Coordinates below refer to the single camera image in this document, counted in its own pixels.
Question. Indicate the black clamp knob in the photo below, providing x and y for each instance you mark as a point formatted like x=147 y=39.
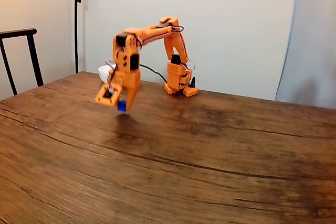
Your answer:
x=193 y=82

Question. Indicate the white bowl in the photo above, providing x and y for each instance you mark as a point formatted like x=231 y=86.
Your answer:
x=103 y=73

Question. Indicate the orange gripper camera mount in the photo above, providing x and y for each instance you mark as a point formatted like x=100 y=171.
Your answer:
x=101 y=98

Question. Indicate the black chair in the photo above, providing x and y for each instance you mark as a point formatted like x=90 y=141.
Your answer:
x=31 y=51

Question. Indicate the blue cube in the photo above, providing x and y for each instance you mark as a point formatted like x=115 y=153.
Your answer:
x=121 y=107

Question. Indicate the black floor lamp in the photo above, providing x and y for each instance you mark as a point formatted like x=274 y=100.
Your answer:
x=76 y=24

